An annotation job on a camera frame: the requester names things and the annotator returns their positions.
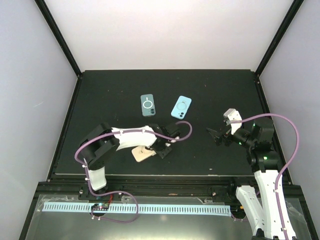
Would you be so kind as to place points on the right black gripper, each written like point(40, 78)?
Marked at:
point(218, 140)

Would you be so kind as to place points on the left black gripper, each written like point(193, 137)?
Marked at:
point(162, 153)

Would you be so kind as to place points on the beige phone case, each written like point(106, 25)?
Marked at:
point(141, 153)

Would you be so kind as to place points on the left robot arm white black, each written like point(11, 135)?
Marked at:
point(104, 141)

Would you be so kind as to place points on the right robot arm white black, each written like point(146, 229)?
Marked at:
point(267, 213)

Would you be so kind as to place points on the light blue phone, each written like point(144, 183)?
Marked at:
point(181, 107)

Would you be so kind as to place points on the left circuit board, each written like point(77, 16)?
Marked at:
point(100, 207)

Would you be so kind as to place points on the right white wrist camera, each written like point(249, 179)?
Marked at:
point(232, 117)

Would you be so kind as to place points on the teal phone with ring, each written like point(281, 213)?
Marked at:
point(147, 105)

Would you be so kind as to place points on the light blue slotted cable duct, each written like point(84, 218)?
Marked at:
point(155, 209)

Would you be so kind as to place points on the black aluminium front rail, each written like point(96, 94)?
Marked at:
point(218, 189)

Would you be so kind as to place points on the right black frame post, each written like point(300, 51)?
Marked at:
point(282, 29)

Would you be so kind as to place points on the black frame post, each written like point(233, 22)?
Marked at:
point(46, 13)
point(282, 29)

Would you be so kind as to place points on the left black frame post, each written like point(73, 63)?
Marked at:
point(46, 13)

